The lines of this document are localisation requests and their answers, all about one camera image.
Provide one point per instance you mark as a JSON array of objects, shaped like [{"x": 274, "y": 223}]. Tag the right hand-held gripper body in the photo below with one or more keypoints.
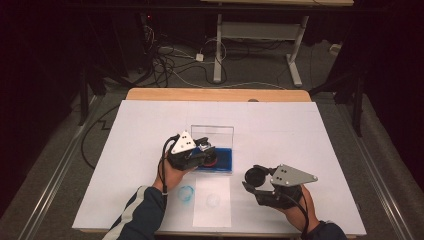
[{"x": 290, "y": 176}]

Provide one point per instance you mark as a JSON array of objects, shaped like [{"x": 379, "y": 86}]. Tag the white power adapter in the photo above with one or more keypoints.
[{"x": 199, "y": 57}]

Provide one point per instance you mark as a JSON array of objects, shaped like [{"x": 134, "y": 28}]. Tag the white paper sheet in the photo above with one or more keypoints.
[{"x": 220, "y": 216}]

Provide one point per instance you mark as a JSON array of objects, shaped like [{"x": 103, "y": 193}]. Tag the dark equipment with red light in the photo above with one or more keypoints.
[{"x": 146, "y": 40}]

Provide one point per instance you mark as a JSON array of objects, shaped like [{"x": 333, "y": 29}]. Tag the black stand legs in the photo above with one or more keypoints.
[
  {"x": 83, "y": 100},
  {"x": 358, "y": 100}
]

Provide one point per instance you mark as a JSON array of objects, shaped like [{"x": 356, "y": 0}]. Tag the white power strip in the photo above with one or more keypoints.
[{"x": 335, "y": 49}]

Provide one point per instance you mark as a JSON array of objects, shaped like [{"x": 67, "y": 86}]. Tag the person's right hand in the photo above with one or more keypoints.
[{"x": 297, "y": 216}]

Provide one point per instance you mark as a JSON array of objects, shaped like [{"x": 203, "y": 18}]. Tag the white board table cover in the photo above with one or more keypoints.
[{"x": 273, "y": 133}]

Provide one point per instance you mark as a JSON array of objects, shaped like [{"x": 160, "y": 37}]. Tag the black round stamp cap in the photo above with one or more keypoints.
[{"x": 255, "y": 176}]

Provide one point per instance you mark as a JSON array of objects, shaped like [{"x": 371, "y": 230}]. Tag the white desk frame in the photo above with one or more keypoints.
[{"x": 258, "y": 30}]

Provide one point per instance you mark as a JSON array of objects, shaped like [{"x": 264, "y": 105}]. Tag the person's left hand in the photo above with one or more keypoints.
[{"x": 170, "y": 177}]

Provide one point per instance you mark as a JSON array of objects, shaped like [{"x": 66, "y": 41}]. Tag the aluminium floor rail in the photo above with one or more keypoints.
[
  {"x": 56, "y": 173},
  {"x": 376, "y": 173}
]

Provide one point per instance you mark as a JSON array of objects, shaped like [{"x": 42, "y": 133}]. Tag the wooden table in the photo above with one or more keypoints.
[{"x": 216, "y": 95}]

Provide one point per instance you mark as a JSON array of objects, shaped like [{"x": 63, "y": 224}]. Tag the dark round table grommet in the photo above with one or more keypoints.
[{"x": 253, "y": 100}]

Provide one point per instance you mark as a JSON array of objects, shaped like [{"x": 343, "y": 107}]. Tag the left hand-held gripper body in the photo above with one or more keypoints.
[{"x": 183, "y": 145}]

